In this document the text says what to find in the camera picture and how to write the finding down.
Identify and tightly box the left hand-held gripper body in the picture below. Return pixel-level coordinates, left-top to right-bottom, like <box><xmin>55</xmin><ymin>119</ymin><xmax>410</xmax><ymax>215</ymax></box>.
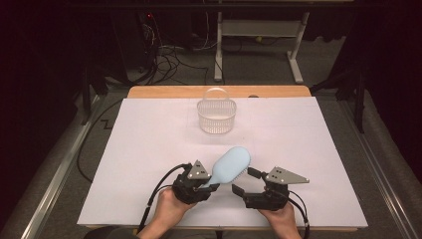
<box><xmin>171</xmin><ymin>159</ymin><xmax>212</xmax><ymax>205</ymax></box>

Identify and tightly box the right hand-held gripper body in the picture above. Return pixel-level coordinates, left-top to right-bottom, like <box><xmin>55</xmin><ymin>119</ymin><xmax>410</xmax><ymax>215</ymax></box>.
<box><xmin>243</xmin><ymin>165</ymin><xmax>311</xmax><ymax>212</ymax></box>

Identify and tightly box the light blue hairbrush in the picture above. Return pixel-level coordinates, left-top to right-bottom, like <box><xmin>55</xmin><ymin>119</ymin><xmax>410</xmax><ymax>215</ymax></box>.
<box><xmin>200</xmin><ymin>145</ymin><xmax>252</xmax><ymax>190</ymax></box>

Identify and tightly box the white plastic mesh basket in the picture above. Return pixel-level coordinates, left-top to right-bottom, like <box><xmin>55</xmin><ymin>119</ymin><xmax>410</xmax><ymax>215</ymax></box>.
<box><xmin>196</xmin><ymin>87</ymin><xmax>238</xmax><ymax>135</ymax></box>

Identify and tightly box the person's right hand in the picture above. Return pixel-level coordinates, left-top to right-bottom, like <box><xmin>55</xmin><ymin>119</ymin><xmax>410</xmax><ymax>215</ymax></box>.
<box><xmin>258</xmin><ymin>202</ymin><xmax>300</xmax><ymax>232</ymax></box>

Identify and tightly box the person's left hand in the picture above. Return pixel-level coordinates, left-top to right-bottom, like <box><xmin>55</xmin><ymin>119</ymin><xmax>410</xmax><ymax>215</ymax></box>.
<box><xmin>151</xmin><ymin>186</ymin><xmax>197</xmax><ymax>231</ymax></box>

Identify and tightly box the white sheet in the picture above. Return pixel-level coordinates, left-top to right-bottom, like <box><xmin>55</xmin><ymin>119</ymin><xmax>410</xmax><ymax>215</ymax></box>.
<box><xmin>77</xmin><ymin>97</ymin><xmax>369</xmax><ymax>230</ymax></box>

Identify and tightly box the person's dark clothing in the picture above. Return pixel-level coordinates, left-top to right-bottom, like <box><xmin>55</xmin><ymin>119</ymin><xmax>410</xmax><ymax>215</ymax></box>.
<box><xmin>83</xmin><ymin>225</ymin><xmax>141</xmax><ymax>239</ymax></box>

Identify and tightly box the wooden table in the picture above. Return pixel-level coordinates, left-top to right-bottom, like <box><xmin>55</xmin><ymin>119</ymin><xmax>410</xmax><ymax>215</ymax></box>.
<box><xmin>84</xmin><ymin>85</ymin><xmax>359</xmax><ymax>232</ymax></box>

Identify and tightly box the black metal stand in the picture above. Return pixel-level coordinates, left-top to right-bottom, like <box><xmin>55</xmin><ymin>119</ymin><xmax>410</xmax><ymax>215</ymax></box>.
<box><xmin>310</xmin><ymin>66</ymin><xmax>369</xmax><ymax>134</ymax></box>
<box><xmin>79</xmin><ymin>63</ymin><xmax>110</xmax><ymax>125</ymax></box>

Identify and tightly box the dark equipment with red light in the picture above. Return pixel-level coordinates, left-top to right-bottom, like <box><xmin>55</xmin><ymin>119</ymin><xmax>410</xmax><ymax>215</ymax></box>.
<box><xmin>108</xmin><ymin>9</ymin><xmax>160</xmax><ymax>73</ymax></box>

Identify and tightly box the right hand-held gripper cable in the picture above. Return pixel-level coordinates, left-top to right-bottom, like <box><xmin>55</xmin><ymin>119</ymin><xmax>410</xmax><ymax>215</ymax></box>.
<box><xmin>287</xmin><ymin>189</ymin><xmax>312</xmax><ymax>239</ymax></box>

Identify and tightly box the long black cable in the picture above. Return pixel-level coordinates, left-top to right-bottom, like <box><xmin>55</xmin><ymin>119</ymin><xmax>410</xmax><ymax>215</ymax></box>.
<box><xmin>77</xmin><ymin>99</ymin><xmax>124</xmax><ymax>183</ymax></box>

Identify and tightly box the metal floor rail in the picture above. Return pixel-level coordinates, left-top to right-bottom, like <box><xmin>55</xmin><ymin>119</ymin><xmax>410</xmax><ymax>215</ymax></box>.
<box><xmin>337</xmin><ymin>99</ymin><xmax>422</xmax><ymax>239</ymax></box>
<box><xmin>19</xmin><ymin>94</ymin><xmax>103</xmax><ymax>239</ymax></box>

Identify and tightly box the bundle of black cables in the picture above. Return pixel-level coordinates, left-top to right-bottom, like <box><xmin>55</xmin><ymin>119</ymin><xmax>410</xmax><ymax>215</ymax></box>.
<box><xmin>138</xmin><ymin>13</ymin><xmax>220</xmax><ymax>86</ymax></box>

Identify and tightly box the white metal desk frame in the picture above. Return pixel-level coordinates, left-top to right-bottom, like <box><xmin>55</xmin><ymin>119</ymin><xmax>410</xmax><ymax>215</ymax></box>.
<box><xmin>213</xmin><ymin>0</ymin><xmax>312</xmax><ymax>85</ymax></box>

